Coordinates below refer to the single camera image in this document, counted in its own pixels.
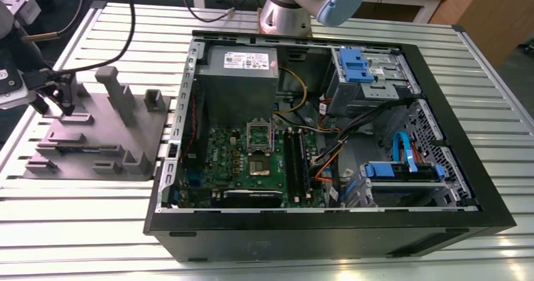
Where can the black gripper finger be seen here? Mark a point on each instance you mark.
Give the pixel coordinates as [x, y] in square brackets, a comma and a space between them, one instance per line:
[41, 101]
[67, 93]

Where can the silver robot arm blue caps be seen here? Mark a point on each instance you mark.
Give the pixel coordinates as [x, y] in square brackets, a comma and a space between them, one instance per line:
[288, 15]

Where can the grey parts rack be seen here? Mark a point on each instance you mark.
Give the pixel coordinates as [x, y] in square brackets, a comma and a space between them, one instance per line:
[105, 130]

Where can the grey power supply unit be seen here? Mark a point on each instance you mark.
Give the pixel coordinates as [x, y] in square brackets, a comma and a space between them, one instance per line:
[238, 96]

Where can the blue VGA port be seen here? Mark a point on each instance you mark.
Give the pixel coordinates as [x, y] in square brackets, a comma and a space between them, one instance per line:
[177, 198]

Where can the green motherboard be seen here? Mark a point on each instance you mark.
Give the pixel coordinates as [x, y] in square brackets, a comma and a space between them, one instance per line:
[226, 174]

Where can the black graphics card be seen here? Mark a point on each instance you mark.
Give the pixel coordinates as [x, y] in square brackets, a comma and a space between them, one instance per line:
[251, 198]

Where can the black RAM slot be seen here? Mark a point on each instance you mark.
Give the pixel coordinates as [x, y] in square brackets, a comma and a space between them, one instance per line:
[303, 168]
[290, 165]
[296, 165]

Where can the black PC case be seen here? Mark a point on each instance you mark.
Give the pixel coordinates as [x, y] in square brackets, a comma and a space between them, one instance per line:
[292, 231]

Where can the blue drive carrier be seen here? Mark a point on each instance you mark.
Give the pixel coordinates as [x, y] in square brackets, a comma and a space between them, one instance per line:
[355, 62]

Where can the grey metal drive cage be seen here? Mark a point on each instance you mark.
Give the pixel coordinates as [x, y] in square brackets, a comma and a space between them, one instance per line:
[376, 96]

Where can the hard disk in blue carrier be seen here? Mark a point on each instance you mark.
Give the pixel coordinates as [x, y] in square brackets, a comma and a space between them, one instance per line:
[382, 170]

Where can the metal disk bay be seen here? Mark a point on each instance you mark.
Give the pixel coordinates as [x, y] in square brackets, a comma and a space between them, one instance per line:
[400, 196]

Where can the brown wooden cabinet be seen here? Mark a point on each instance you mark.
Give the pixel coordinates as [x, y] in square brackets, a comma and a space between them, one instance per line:
[492, 12]

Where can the silver camera with label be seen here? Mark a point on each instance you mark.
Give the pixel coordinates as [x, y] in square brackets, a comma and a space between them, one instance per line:
[10, 90]

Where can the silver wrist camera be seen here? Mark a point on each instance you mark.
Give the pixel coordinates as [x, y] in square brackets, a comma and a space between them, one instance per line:
[25, 8]

